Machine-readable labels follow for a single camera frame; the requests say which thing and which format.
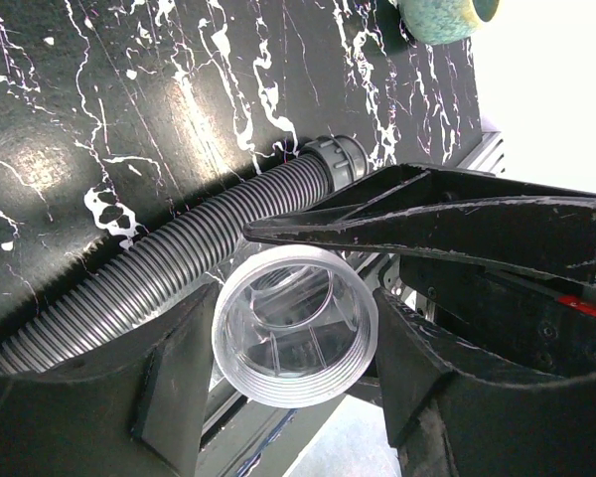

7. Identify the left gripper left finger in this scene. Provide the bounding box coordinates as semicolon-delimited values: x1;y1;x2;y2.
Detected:
0;284;219;476

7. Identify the clear plastic canister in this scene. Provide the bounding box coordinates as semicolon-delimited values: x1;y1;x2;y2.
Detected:
212;241;378;408

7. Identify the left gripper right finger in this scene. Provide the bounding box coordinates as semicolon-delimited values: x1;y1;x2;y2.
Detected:
373;289;596;476

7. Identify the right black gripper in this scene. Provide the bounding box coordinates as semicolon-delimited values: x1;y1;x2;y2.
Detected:
243;196;596;371

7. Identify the black corrugated hose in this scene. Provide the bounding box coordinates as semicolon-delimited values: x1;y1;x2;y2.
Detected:
0;134;370;375

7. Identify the teal ceramic cup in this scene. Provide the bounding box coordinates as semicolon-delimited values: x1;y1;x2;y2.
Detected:
396;0;501;46

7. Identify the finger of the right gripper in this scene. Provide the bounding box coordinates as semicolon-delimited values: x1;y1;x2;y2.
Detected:
307;163;596;221

